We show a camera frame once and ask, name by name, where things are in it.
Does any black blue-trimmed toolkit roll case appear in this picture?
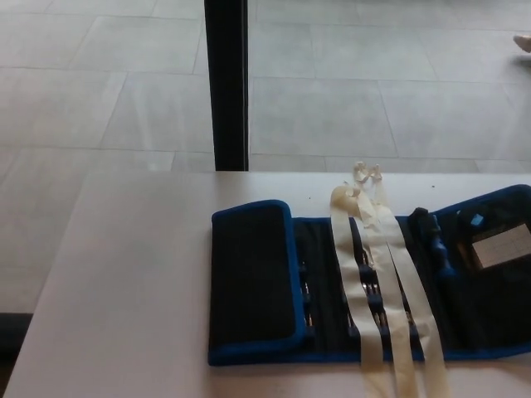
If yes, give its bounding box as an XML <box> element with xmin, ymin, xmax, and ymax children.
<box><xmin>206</xmin><ymin>184</ymin><xmax>531</xmax><ymax>368</ymax></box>

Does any black vertical pillar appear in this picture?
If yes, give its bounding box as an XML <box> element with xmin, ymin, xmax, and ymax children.
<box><xmin>203</xmin><ymin>0</ymin><xmax>250</xmax><ymax>172</ymax></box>

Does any black floor base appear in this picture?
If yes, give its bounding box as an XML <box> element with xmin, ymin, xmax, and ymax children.
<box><xmin>0</xmin><ymin>310</ymin><xmax>33</xmax><ymax>362</ymax></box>

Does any white label card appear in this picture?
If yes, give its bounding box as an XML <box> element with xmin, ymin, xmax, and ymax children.
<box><xmin>471</xmin><ymin>226</ymin><xmax>531</xmax><ymax>271</ymax></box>

